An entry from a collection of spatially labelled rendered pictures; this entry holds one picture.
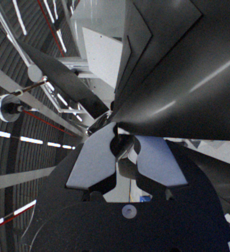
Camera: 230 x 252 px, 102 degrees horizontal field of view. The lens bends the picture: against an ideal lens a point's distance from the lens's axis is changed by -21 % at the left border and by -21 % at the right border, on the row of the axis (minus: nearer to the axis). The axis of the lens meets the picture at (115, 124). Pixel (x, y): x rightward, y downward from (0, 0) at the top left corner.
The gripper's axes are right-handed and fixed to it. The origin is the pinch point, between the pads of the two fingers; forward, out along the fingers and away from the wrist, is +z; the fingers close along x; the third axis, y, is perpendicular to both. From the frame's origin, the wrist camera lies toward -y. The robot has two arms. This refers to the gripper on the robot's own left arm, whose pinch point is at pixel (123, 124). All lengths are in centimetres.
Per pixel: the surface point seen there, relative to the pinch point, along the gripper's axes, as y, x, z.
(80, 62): -9, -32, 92
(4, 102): -1.0, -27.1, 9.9
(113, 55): -9.4, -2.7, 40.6
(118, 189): 635, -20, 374
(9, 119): 3.4, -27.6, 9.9
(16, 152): 299, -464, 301
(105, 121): 6.8, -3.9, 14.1
